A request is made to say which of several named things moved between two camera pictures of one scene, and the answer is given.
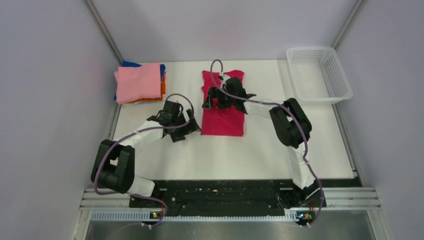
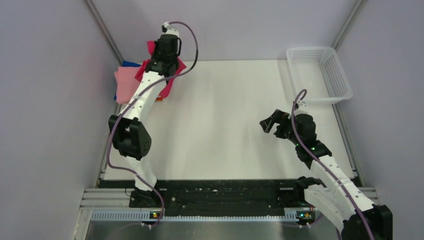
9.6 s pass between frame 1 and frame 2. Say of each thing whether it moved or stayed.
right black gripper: moved
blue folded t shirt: stayed
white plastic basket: stayed
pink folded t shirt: stayed
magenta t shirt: moved
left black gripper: moved
